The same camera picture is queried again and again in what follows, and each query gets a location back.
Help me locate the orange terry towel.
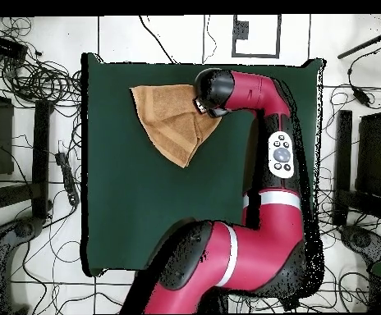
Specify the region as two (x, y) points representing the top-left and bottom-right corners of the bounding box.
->
(129, 84), (223, 169)

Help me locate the small dark grey square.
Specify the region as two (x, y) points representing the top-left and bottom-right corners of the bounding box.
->
(232, 20), (250, 41)

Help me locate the dark green table cloth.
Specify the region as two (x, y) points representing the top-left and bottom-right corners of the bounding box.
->
(80, 52), (327, 278)

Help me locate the black power strip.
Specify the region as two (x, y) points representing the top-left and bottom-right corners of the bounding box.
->
(54, 151), (80, 207)

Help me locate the black power adapter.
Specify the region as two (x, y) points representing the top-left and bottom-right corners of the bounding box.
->
(352, 87), (373, 108)

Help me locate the black tripod rod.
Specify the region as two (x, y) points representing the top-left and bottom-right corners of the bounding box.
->
(337, 14), (381, 61)

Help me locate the grey chair base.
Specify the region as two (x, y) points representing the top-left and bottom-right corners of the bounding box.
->
(0, 216), (44, 314)
(339, 224), (381, 263)

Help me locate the long black cable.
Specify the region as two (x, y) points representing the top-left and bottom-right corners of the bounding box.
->
(139, 14), (177, 64)

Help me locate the black cable tangle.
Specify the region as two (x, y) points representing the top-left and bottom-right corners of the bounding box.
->
(0, 16), (83, 111)

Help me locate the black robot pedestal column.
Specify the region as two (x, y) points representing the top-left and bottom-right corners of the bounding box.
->
(198, 288), (229, 314)

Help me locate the black network switch box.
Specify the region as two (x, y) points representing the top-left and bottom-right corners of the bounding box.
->
(0, 33), (30, 62)

